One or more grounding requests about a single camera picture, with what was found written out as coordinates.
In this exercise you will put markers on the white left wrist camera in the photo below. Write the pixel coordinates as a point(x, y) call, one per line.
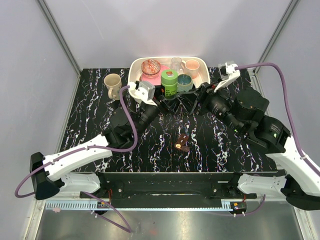
point(142, 92)

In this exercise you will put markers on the aluminium frame post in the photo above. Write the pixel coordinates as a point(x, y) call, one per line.
point(290, 9)
point(58, 34)

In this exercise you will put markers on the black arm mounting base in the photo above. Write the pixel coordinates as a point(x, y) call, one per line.
point(214, 185)

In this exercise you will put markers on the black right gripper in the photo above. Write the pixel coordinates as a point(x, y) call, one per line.
point(188, 99)

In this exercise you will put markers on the teal green mug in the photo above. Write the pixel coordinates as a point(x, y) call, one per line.
point(184, 83)

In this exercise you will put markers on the beige floral mug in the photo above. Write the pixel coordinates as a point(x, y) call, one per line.
point(113, 83)

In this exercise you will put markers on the white slotted cable duct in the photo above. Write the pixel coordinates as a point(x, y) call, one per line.
point(144, 204)

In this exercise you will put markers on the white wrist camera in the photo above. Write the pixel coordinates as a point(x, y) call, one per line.
point(142, 92)
point(228, 74)

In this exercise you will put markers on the green pill bottle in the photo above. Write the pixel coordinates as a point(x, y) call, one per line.
point(168, 91)

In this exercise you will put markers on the white rectangular basin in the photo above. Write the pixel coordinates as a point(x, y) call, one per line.
point(135, 71)

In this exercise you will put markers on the red patterned glass bowl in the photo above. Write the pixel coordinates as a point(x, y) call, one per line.
point(150, 67)

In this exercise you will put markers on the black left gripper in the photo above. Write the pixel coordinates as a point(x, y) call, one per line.
point(172, 103)

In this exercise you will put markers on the clear glass cup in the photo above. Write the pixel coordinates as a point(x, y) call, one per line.
point(177, 64)

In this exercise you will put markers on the right aluminium frame post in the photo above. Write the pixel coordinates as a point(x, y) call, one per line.
point(290, 9)

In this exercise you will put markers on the right orange power connector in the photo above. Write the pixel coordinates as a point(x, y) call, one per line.
point(239, 205)

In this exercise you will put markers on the brown pill organizer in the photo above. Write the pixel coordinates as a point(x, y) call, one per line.
point(182, 140)

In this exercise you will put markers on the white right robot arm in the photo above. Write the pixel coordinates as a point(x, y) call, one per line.
point(245, 115)

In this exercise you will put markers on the left aluminium frame post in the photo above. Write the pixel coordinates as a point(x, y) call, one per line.
point(58, 34)

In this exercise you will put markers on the pink plate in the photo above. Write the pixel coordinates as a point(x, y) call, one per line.
point(156, 79)

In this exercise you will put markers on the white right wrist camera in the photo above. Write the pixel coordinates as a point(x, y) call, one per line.
point(228, 74)

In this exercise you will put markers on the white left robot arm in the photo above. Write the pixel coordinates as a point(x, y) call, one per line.
point(50, 174)

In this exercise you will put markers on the green bottle cap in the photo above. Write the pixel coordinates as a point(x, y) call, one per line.
point(169, 77)

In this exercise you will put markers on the peach pink mug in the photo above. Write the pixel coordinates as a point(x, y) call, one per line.
point(191, 68)

